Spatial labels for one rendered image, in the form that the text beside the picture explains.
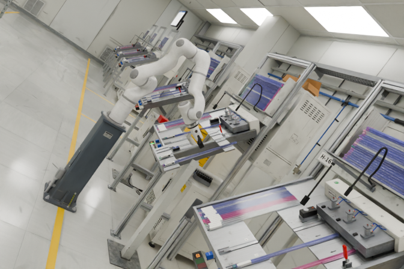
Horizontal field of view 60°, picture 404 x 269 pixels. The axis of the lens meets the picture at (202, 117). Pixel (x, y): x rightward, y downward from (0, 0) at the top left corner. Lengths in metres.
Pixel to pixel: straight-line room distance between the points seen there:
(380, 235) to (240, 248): 0.57
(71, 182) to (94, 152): 0.27
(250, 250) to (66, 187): 1.51
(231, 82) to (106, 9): 7.51
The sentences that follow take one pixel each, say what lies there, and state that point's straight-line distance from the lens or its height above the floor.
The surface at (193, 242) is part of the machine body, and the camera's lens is 3.01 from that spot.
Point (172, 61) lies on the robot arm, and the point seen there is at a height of 1.29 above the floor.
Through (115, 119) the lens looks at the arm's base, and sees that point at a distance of 2.52.
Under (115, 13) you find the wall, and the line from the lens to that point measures 11.16.
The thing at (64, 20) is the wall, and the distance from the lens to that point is 11.20.
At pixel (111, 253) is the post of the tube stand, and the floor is 0.01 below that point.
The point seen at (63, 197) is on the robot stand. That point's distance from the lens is 2.72.
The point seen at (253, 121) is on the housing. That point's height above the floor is 1.28.
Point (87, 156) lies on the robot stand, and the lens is 2.58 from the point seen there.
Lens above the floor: 1.27
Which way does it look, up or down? 4 degrees down
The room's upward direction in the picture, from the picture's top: 36 degrees clockwise
